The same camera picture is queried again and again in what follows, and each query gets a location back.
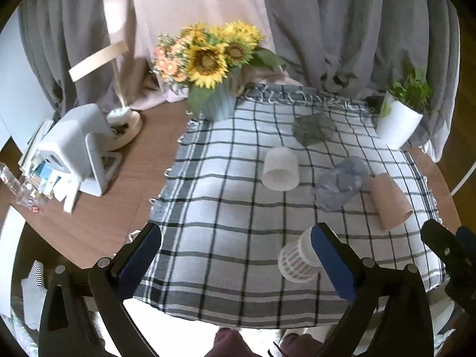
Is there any white frosted cup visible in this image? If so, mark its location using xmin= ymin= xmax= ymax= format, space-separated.
xmin=262 ymin=147 xmax=299 ymax=192

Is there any white plant pot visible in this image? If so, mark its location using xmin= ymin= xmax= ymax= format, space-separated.
xmin=376 ymin=91 xmax=423 ymax=149

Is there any grey curtain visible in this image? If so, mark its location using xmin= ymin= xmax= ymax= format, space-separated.
xmin=18 ymin=0 xmax=460 ymax=161

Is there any dark green glass bowl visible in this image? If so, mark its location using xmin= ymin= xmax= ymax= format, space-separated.
xmin=292 ymin=113 xmax=336 ymax=147

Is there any green leafy plant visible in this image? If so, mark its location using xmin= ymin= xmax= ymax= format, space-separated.
xmin=386 ymin=63 xmax=433 ymax=115

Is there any checked black white tablecloth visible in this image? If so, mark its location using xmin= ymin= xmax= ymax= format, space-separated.
xmin=134 ymin=85 xmax=446 ymax=329

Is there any blue ribbed flower pot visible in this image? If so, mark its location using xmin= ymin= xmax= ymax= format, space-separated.
xmin=200 ymin=73 xmax=243 ymax=122

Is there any sunflower bouquet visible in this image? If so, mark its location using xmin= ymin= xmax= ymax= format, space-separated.
xmin=180 ymin=20 xmax=285 ymax=115

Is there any pink peach flower bunch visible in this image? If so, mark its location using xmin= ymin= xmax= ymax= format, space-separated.
xmin=153 ymin=34 xmax=192 ymax=85

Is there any brown checked paper cup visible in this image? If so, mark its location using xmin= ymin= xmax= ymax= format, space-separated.
xmin=278 ymin=227 xmax=322 ymax=284

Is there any pink paper cup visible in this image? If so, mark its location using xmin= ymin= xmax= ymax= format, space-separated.
xmin=370 ymin=173 xmax=413 ymax=231

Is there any white desktop device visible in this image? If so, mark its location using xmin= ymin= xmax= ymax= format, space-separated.
xmin=38 ymin=103 xmax=122 ymax=197

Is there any clear blue patterned glass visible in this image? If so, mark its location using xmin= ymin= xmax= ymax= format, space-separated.
xmin=314 ymin=156 xmax=369 ymax=212

